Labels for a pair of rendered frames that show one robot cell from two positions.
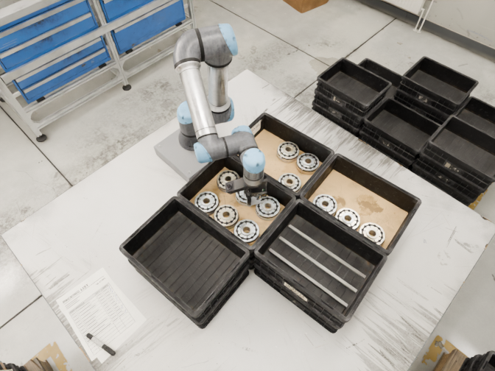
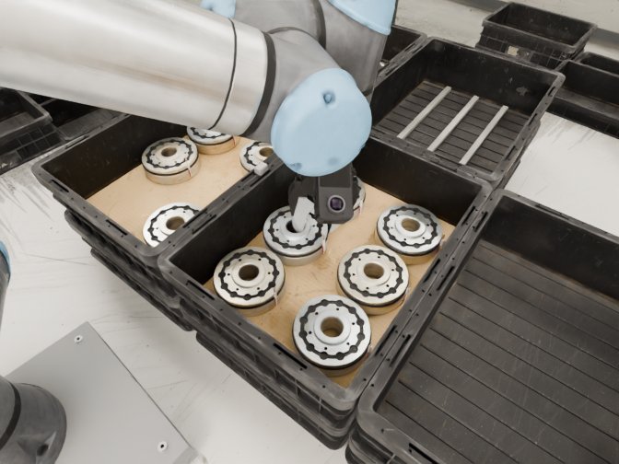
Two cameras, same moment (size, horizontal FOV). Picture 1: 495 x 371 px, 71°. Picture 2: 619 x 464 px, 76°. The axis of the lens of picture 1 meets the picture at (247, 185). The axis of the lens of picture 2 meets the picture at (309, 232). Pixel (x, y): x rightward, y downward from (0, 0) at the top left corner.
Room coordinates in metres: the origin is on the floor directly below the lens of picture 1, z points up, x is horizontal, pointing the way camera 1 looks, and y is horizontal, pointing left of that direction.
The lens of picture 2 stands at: (0.79, 0.41, 1.34)
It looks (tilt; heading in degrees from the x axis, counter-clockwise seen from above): 50 degrees down; 268
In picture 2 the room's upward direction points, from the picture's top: straight up
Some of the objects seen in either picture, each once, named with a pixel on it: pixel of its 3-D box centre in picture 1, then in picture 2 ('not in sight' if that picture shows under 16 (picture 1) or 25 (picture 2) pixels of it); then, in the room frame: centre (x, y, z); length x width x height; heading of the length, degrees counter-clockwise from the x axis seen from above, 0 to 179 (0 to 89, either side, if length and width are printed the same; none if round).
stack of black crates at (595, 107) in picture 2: not in sight; (576, 145); (-0.29, -0.80, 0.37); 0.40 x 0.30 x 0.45; 135
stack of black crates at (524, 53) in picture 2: not in sight; (519, 71); (-0.29, -1.37, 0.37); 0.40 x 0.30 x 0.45; 135
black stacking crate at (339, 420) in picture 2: (236, 203); (335, 248); (0.74, 0.05, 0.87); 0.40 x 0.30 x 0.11; 51
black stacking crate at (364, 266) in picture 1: (317, 260); (448, 121); (0.49, -0.26, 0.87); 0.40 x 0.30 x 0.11; 51
